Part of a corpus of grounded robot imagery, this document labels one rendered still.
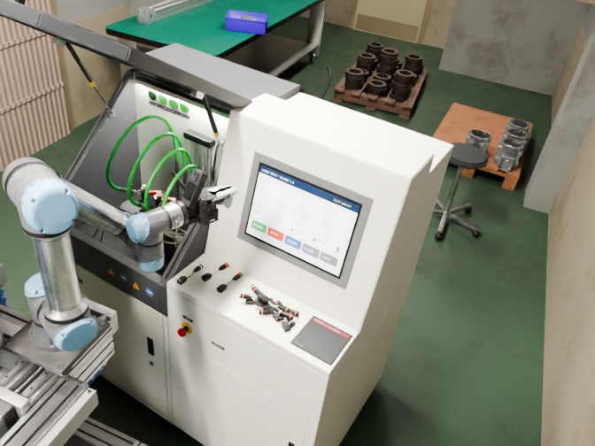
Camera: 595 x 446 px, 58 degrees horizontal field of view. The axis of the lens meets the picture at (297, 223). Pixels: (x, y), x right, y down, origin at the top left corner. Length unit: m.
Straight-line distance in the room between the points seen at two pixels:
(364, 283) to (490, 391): 1.59
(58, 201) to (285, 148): 0.83
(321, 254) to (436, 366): 1.56
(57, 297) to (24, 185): 0.33
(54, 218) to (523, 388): 2.72
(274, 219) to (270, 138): 0.29
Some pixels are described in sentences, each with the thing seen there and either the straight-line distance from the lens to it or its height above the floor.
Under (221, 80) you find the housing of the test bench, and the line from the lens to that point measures 2.37.
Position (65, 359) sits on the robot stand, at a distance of 1.80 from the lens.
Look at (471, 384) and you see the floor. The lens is 3.28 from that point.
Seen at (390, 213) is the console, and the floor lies 1.42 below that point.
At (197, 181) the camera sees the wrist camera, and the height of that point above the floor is 1.53.
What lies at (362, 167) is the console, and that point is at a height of 1.53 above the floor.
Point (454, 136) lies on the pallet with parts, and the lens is 5.48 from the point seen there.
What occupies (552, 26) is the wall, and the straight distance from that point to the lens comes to 7.50.
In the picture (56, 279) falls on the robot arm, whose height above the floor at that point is 1.41.
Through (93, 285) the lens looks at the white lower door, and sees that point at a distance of 2.48.
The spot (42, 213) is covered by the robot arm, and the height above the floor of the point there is 1.63.
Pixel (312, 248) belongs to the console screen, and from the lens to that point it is 1.91.
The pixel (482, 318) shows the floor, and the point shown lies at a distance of 3.69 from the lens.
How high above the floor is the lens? 2.39
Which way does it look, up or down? 36 degrees down
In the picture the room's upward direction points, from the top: 8 degrees clockwise
